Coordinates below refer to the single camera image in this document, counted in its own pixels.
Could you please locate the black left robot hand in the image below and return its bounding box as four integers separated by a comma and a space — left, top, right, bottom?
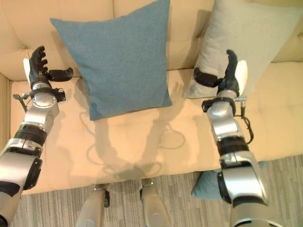
23, 45, 74, 86

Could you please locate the silver robot leg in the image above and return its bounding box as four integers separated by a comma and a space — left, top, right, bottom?
75, 183, 111, 227
139, 178, 169, 227

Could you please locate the large blue square cushion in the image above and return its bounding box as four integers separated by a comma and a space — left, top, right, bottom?
49, 0, 173, 122

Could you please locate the pale grey square cushion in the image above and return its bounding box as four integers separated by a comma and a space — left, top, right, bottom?
182, 0, 303, 100

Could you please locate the small blue cushion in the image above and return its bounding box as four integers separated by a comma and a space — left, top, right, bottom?
191, 162, 268, 201

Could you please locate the cream yellow sofa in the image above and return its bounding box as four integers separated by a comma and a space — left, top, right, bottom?
0, 0, 303, 196

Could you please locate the silver left robot leg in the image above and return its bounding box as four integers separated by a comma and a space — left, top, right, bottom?
75, 183, 111, 227

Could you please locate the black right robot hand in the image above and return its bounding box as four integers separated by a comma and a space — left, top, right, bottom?
193, 49, 249, 97

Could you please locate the silver right robot leg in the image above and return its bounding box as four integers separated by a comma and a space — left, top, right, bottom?
139, 178, 169, 227

